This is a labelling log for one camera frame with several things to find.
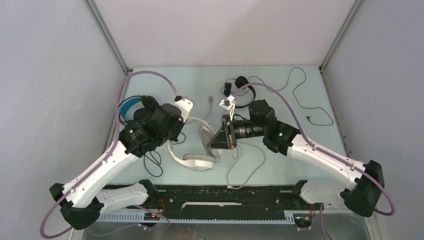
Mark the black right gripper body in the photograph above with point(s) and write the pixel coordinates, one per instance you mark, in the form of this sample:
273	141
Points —
242	129

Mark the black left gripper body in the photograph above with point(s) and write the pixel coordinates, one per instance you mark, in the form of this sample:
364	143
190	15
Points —
172	134

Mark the white gaming headset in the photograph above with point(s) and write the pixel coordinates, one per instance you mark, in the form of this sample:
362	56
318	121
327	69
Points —
198	156

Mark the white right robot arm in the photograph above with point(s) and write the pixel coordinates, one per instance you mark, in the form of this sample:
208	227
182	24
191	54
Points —
361	183

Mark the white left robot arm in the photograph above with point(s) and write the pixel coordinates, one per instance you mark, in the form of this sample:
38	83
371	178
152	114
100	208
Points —
83	200

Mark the small black on-ear headphones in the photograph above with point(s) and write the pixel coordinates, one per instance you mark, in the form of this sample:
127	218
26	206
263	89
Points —
240	81

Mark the black and blue headset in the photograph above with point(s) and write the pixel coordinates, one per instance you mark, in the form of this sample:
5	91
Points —
137	109

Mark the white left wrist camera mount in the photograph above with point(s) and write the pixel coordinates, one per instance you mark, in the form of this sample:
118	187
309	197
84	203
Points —
185	105

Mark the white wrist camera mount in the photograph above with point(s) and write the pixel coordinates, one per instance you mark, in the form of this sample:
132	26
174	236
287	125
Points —
229	104
185	105

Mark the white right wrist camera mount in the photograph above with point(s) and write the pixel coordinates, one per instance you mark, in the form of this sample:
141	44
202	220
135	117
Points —
229	104

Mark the white slotted cable duct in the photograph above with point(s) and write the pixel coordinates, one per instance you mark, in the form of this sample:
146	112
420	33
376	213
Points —
141	217

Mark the aluminium frame post left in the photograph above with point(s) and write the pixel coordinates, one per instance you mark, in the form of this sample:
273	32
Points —
104	30

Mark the aluminium frame post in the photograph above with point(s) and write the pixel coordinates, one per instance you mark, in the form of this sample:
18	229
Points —
355	8
104	30

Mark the aluminium frame post right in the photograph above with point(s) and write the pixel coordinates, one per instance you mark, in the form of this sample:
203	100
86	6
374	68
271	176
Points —
355	8

